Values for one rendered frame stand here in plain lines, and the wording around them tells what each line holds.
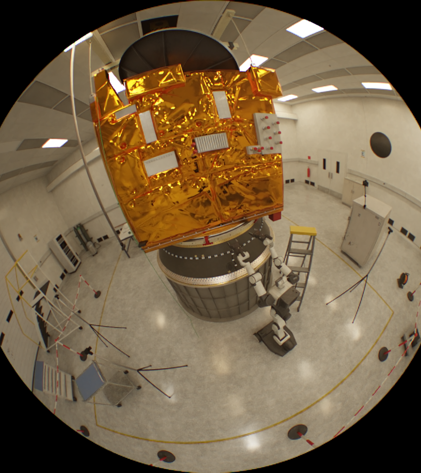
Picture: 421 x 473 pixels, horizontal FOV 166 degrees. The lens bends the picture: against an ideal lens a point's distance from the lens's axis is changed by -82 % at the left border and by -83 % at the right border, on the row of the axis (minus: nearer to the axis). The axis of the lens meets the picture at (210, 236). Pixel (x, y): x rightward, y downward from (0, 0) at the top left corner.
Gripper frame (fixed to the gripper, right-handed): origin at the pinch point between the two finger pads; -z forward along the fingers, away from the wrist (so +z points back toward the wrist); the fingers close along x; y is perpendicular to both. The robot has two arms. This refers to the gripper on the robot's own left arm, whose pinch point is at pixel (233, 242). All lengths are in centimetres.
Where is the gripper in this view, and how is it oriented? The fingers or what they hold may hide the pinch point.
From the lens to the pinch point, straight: 165.3
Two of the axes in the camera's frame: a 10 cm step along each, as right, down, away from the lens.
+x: -9.3, 3.4, -1.6
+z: 3.5, 6.1, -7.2
